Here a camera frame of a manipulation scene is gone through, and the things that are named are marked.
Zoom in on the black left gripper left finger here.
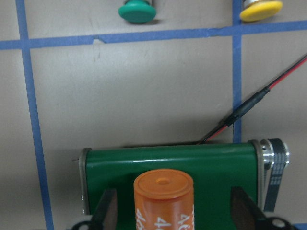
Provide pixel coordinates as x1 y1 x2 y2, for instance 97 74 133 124
91 188 118 230

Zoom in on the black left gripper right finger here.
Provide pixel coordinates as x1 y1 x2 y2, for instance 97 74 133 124
230 187 266 230

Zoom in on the orange cylinder with white print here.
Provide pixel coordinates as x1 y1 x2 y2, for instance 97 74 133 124
133 169 195 230

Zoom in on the green push button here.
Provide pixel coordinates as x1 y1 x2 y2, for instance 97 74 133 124
118 0 156 23

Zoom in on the green conveyor belt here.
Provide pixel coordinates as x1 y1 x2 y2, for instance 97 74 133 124
73 139 294 230

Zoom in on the yellow push button upper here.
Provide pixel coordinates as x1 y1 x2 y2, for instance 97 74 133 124
239 0 283 23

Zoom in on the red black power cable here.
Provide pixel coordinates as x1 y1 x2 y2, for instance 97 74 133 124
196 54 307 145

